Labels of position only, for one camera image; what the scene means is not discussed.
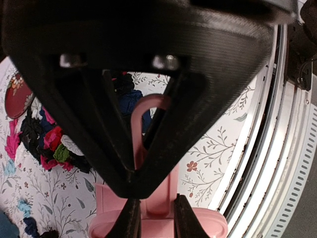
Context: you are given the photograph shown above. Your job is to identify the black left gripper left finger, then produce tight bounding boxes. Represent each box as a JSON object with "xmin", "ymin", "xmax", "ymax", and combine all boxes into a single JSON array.
[{"xmin": 112, "ymin": 199, "xmax": 141, "ymax": 238}]

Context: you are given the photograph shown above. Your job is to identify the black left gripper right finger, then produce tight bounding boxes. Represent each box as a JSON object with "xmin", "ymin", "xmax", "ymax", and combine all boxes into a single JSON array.
[{"xmin": 174, "ymin": 194, "xmax": 207, "ymax": 238}]

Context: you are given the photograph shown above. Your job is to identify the pink plastic dustpan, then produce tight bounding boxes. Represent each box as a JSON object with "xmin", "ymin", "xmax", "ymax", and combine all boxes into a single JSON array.
[{"xmin": 88, "ymin": 93, "xmax": 228, "ymax": 238}]

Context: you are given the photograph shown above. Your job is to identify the central colourful paper scrap pile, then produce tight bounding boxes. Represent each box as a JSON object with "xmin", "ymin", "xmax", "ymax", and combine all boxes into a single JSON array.
[{"xmin": 4, "ymin": 71, "xmax": 153, "ymax": 174}]

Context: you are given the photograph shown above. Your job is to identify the small blue paper scraps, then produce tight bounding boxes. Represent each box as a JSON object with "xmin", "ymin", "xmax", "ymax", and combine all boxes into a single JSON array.
[{"xmin": 0, "ymin": 158, "xmax": 60, "ymax": 238}]

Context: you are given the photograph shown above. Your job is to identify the red floral round plate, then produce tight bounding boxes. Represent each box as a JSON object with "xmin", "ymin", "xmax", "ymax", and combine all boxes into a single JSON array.
[{"xmin": 4, "ymin": 70, "xmax": 34, "ymax": 119}]

